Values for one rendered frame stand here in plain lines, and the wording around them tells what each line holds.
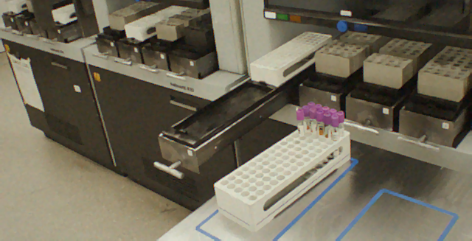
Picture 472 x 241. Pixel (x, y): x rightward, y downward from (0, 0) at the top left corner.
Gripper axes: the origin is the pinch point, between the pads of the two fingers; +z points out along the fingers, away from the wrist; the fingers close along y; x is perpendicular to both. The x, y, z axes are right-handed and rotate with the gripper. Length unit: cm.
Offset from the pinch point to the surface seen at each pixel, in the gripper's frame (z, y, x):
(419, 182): 39, 45, 39
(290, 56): 31, -8, 72
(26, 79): 67, -187, 70
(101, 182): 113, -130, 68
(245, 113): 38, -5, 47
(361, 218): 39, 40, 24
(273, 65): 31, -9, 64
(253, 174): 33.0, 20.6, 18.6
